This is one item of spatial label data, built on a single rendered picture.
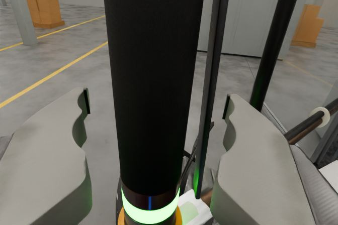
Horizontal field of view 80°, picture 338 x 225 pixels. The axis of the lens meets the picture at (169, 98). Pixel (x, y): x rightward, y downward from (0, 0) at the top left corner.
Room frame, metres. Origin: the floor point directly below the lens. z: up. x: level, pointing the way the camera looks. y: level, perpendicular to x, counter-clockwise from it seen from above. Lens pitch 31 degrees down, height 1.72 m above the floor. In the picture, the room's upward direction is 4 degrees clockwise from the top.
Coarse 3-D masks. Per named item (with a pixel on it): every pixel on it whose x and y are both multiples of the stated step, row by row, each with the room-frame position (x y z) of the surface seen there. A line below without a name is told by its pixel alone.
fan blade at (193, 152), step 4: (212, 124) 0.38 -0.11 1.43; (196, 140) 0.45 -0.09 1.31; (196, 144) 0.38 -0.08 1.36; (196, 148) 0.35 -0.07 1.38; (192, 152) 0.37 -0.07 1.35; (192, 156) 0.34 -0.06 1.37; (188, 160) 0.36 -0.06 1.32; (192, 160) 0.32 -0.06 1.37; (188, 164) 0.33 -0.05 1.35; (188, 168) 0.31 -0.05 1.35; (184, 172) 0.32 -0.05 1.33; (188, 172) 0.38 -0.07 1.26; (184, 176) 0.30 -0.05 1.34; (184, 180) 0.33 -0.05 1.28; (180, 184) 0.29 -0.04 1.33; (184, 184) 0.35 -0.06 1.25; (180, 188) 0.30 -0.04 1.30; (184, 188) 0.35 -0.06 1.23; (180, 192) 0.31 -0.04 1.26
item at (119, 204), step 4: (120, 180) 0.45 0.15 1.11; (120, 184) 0.43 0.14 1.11; (120, 188) 0.42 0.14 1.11; (120, 192) 0.41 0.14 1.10; (116, 196) 0.45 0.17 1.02; (120, 196) 0.40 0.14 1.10; (116, 200) 0.43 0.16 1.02; (120, 200) 0.39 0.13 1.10; (116, 204) 0.43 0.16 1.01; (120, 204) 0.38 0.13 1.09; (116, 208) 0.42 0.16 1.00; (120, 208) 0.37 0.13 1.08; (116, 212) 0.41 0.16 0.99; (116, 216) 0.40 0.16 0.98; (116, 220) 0.39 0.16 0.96; (116, 224) 0.39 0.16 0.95
